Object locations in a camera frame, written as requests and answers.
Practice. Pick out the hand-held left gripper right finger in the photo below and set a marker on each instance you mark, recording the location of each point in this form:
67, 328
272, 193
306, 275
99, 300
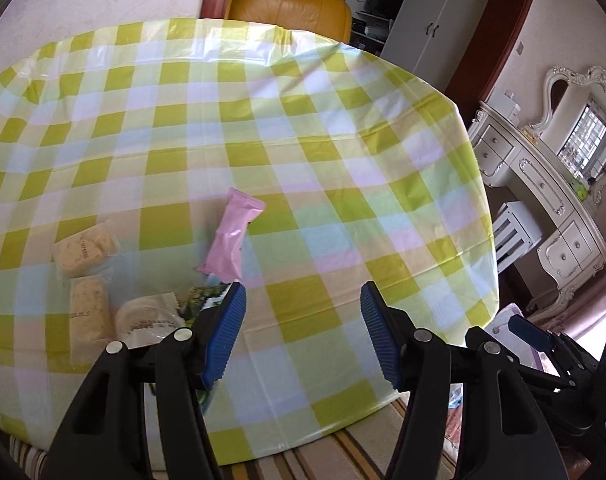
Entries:
380, 330

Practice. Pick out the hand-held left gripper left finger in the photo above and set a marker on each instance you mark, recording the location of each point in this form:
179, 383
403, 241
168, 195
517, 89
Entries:
228, 327

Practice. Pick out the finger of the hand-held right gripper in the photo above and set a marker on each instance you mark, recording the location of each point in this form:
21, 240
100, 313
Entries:
533, 370
530, 332

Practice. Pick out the purple cardboard box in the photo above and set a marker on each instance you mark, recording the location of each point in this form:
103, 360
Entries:
513, 325

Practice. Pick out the pink snack packet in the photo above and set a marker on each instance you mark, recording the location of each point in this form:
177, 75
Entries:
230, 235

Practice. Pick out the green snack packet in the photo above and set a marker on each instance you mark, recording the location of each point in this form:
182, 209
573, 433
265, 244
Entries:
205, 297

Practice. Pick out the round cake packet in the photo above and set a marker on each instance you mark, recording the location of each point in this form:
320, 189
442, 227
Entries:
143, 320

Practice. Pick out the white slatted stool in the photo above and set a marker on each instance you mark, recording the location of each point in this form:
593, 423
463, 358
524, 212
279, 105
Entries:
513, 232

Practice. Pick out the oblong biscuit packet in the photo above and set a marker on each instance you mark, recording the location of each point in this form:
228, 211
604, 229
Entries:
89, 315

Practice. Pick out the white ornate dressing table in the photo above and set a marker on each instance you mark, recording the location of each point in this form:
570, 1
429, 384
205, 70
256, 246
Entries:
538, 180

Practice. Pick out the green item on dressing table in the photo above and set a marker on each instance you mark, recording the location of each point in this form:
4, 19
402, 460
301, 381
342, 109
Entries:
579, 187

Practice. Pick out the yellow checked tablecloth table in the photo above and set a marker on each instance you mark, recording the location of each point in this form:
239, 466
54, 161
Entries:
283, 150

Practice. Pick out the ornate framed mirror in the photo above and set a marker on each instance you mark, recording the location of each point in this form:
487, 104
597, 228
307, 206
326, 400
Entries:
583, 130

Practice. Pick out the white wardrobe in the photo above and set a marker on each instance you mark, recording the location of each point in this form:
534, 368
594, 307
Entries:
433, 15

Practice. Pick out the orange leather chair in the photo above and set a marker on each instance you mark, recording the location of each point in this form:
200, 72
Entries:
288, 5

